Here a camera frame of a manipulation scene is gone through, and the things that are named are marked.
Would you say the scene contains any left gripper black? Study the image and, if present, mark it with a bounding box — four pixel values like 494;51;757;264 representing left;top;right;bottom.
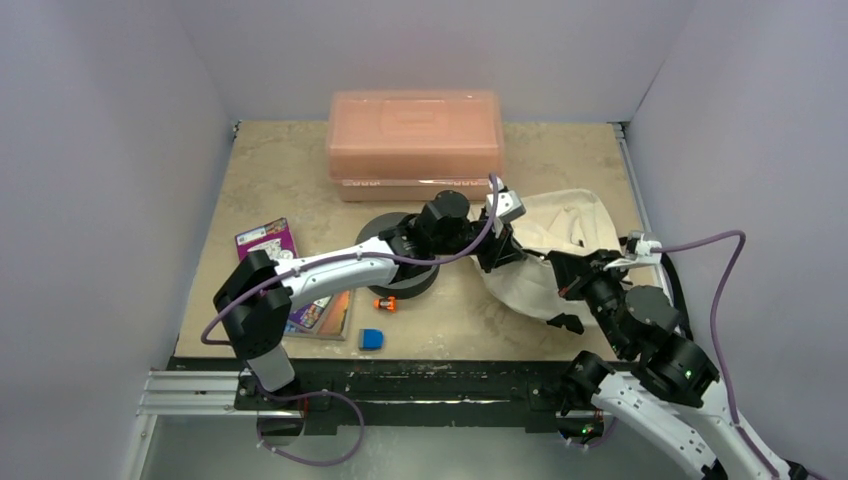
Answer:
432;212;525;273

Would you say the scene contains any cream canvas backpack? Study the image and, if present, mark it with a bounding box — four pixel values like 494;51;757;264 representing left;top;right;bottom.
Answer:
471;189;694;333

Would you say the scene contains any purple treehouse book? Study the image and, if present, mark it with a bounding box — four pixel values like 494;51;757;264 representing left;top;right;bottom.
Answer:
234;217;333;335

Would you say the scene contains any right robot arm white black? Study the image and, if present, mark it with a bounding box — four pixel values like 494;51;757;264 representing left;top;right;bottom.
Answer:
546;250;810;479

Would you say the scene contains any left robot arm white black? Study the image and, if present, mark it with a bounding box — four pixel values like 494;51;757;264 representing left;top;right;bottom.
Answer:
213;187;526;409

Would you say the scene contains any black filament spool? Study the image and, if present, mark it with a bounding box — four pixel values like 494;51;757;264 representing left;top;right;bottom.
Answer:
355;212;440;300

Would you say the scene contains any small orange toy car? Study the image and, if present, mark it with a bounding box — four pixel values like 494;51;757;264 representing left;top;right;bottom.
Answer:
374;296;397;312

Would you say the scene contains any blue eraser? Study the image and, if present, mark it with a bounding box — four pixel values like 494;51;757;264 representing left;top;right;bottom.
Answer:
358;328;385;351

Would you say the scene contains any pink translucent storage box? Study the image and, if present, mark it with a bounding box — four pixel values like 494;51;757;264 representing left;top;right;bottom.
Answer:
326;90;505;202

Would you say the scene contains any orange cover book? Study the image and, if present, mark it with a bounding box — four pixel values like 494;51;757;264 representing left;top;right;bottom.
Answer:
284;291;353;341

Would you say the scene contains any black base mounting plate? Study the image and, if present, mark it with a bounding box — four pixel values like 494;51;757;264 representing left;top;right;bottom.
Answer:
167;357;615;444

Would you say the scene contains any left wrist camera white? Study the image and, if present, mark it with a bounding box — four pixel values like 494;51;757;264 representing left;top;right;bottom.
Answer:
485;190;526;237

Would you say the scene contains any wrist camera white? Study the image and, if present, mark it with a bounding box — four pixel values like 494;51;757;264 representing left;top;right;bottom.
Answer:
603;231;662;271
485;190;526;237

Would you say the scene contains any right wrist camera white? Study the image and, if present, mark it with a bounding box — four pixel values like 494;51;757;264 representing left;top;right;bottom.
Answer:
603;231;662;271

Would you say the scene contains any aluminium rail right side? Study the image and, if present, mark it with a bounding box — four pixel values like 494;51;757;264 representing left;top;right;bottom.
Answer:
610;121;715;389

